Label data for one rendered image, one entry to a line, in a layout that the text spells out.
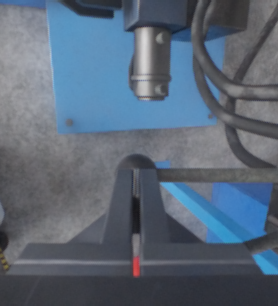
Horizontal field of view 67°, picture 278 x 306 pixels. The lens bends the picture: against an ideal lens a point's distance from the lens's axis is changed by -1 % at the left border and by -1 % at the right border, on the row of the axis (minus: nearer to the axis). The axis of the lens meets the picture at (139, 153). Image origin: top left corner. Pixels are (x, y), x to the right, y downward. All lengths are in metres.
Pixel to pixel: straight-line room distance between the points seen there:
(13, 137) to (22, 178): 0.20
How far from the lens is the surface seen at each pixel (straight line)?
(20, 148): 1.13
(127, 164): 0.16
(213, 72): 0.38
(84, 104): 0.97
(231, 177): 0.19
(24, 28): 1.11
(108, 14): 0.67
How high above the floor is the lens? 1.08
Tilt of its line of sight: 64 degrees down
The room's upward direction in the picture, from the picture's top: 128 degrees clockwise
